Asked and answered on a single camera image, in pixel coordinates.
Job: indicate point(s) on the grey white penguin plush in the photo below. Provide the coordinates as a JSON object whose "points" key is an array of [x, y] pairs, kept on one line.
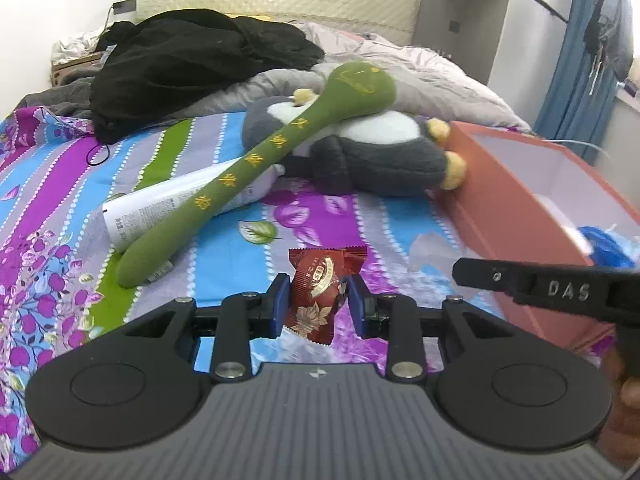
{"points": [[385, 160]]}

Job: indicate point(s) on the orange cardboard box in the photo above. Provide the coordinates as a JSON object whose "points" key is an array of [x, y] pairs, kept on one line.
{"points": [[500, 210]]}

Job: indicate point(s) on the grey wall switch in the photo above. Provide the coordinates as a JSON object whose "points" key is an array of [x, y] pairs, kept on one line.
{"points": [[454, 26]]}

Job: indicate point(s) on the grey bedside alcove unit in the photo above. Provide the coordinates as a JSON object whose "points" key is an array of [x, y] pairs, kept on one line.
{"points": [[465, 0]]}

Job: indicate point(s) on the black wall socket adapter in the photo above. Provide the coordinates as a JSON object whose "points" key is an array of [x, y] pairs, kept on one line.
{"points": [[124, 6]]}

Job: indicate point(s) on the blue plastic packet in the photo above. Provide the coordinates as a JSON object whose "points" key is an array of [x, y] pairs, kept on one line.
{"points": [[607, 247]]}

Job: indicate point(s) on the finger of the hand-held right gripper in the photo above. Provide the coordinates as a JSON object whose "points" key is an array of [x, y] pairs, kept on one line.
{"points": [[490, 277]]}

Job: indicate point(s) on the brown cardboard box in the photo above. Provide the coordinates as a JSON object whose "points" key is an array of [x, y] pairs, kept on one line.
{"points": [[75, 64]]}

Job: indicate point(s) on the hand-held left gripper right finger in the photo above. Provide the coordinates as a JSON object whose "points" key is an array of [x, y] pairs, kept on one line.
{"points": [[357, 310]]}

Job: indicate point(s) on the black clothing pile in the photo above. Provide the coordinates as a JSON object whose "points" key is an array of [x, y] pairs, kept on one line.
{"points": [[200, 60]]}

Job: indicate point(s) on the blue curtain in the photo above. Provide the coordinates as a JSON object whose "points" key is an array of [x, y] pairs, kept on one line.
{"points": [[565, 85]]}

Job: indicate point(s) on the clear plastic packet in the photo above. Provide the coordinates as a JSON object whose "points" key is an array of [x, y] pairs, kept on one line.
{"points": [[430, 252]]}

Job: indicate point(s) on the hanging dark grey garment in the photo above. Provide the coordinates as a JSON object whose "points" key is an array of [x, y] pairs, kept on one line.
{"points": [[612, 20]]}

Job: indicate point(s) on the white crumpled cloth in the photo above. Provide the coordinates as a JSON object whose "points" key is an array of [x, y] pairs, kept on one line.
{"points": [[75, 46]]}

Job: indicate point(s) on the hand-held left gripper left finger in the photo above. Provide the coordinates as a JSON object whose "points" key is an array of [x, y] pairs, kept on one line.
{"points": [[279, 310]]}

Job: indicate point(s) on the green plush stick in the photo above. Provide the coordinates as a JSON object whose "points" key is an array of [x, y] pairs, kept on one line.
{"points": [[280, 145]]}

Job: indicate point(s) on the pink pillow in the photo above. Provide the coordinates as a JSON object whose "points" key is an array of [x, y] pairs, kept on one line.
{"points": [[357, 36]]}

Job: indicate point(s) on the dark grey blanket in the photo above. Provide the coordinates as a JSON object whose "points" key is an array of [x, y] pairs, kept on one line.
{"points": [[65, 95]]}

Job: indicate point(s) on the red candy packet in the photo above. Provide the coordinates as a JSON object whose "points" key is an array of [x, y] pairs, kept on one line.
{"points": [[315, 290]]}

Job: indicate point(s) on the person's right hand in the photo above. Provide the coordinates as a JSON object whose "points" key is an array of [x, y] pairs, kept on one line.
{"points": [[627, 395]]}

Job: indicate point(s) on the grey duvet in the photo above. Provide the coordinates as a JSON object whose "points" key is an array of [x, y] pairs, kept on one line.
{"points": [[425, 80]]}

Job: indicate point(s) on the colourful striped bedsheet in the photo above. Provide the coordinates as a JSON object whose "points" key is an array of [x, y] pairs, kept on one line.
{"points": [[50, 185]]}

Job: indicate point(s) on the white tube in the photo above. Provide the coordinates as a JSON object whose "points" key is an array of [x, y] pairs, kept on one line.
{"points": [[150, 210]]}

